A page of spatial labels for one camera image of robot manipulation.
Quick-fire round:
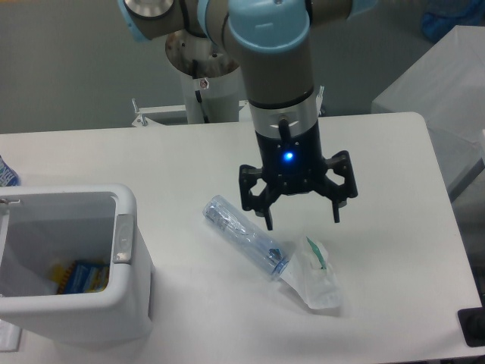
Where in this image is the translucent plastic covered furniture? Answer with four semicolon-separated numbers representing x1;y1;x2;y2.
371;26;484;200

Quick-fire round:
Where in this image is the blue patterned object left edge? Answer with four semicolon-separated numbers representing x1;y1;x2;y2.
0;157;20;187

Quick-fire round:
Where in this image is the white trash can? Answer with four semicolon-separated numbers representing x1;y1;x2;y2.
1;184;155;344

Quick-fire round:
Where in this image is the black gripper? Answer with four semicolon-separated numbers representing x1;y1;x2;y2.
238;121;359;231

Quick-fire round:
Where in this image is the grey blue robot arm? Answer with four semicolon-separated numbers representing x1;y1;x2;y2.
118;1;374;223

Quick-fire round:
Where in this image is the clear plastic wrapper green item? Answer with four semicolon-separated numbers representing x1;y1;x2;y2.
280;236;343;310

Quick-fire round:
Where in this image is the blue bag background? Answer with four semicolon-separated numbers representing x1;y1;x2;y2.
421;1;484;43

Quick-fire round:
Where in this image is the black device table corner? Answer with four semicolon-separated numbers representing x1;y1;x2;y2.
458;307;484;347

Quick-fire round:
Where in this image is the clear plastic bottle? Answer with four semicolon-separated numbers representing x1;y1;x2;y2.
202;195;289;280

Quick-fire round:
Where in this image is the blue yellow box in bin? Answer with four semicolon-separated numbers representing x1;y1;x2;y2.
49;260;110;294

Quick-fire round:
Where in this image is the black cable on pedestal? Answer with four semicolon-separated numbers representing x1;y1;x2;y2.
191;58;211;124

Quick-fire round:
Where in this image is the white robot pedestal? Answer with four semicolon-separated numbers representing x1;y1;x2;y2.
130;30;327;128

